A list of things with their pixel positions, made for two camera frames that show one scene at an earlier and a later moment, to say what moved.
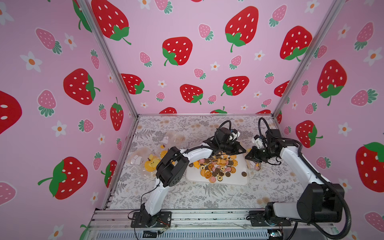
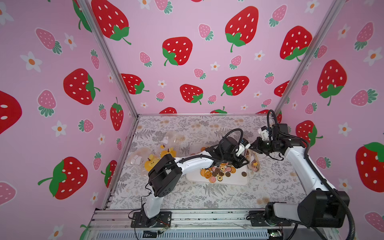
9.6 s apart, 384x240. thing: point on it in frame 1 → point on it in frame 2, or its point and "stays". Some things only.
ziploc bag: x=253 y=166 stays
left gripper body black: x=230 y=149 → x=236 y=162
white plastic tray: x=240 y=177 stays
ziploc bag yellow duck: x=171 y=139 stays
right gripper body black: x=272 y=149 → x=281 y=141
